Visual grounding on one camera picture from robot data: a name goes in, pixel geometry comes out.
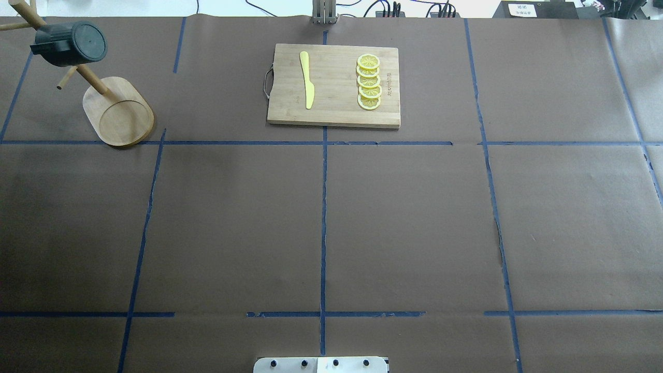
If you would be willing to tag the blue cup yellow inside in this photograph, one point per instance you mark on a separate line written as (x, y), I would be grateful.
(69, 44)

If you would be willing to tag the lemon slice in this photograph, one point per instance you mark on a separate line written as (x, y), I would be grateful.
(367, 73)
(370, 92)
(368, 61)
(368, 82)
(368, 103)

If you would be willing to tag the yellow plastic knife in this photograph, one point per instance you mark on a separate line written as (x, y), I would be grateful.
(309, 86)

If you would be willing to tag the wooden cutting board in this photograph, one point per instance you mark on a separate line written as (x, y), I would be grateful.
(333, 72)

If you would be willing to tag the black box white label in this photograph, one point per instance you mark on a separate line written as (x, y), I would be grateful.
(536, 9)

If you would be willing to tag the aluminium frame post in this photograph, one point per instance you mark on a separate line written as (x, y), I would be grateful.
(324, 12)

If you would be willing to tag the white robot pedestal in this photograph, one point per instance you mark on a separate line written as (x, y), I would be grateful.
(322, 364)

